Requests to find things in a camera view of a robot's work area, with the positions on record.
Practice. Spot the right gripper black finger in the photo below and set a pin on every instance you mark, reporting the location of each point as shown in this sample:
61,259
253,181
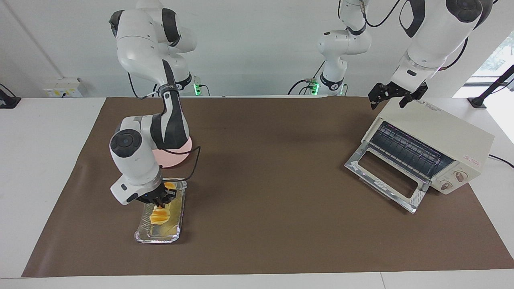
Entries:
161,204
171,193

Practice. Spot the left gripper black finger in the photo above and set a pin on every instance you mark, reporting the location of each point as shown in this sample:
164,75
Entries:
417,97
379,93

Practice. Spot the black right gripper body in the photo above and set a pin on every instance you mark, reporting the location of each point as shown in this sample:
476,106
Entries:
154,194

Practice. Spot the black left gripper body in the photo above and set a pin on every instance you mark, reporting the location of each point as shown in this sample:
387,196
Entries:
403,90

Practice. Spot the sliced golden bread loaf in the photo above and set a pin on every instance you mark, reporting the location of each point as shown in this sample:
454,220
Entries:
158,216

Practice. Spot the aluminium foil tray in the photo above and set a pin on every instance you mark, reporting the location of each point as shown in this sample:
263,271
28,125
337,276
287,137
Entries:
160,235

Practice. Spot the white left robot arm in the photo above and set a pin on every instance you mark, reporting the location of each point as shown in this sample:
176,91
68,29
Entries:
437,32

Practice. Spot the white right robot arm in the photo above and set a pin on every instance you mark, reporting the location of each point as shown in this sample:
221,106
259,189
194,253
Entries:
136,164

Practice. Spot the cream toaster oven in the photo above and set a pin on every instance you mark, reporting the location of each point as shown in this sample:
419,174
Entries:
437,124

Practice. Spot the cream oven knob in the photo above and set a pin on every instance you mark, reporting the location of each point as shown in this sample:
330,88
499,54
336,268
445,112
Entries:
446,185
461,176

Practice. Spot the glass oven door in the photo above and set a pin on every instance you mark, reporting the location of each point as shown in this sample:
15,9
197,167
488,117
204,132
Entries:
385,188

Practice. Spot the pink round plate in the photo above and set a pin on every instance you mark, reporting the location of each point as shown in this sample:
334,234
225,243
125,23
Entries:
174,158

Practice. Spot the bright window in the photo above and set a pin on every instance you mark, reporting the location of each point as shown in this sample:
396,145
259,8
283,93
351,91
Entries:
494,60

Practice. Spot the brown table mat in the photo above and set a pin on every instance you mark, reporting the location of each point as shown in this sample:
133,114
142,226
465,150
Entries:
281,233

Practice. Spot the black table clamp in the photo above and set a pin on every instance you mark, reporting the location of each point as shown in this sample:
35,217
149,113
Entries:
8,101

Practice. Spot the black camera stand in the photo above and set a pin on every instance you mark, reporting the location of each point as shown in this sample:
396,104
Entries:
492,89

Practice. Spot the white wall socket box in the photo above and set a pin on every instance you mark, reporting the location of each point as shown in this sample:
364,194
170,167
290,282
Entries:
62,88

